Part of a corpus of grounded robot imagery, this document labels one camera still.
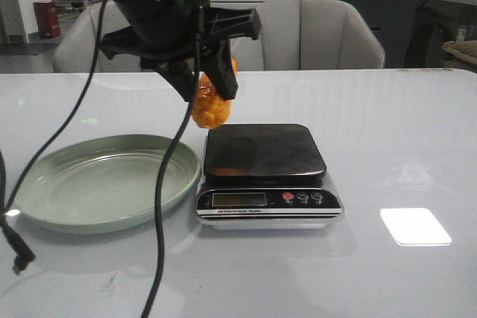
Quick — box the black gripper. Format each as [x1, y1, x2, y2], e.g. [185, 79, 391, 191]
[100, 0, 261, 102]

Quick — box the orange corn cob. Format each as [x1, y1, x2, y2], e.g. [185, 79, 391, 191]
[192, 73, 233, 129]

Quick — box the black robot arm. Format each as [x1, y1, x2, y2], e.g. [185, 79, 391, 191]
[100, 0, 261, 102]

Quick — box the right grey upholstered chair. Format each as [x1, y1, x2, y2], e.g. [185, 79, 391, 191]
[231, 0, 385, 71]

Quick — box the black silver kitchen scale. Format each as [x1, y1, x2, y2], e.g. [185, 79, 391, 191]
[196, 124, 344, 229]

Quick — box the light green plate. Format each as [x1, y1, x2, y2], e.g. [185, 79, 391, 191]
[13, 134, 201, 235]

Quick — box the red trash bin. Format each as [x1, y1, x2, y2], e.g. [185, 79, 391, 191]
[34, 1, 61, 39]

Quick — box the dark appliance at right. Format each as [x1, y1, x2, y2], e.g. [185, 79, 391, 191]
[404, 0, 476, 68]

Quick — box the beige cushion at right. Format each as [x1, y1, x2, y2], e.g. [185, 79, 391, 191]
[442, 40, 477, 73]

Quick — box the long black cable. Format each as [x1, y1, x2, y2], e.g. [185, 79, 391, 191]
[140, 4, 204, 318]

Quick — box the black cable with plug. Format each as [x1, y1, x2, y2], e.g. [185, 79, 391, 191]
[0, 0, 111, 276]

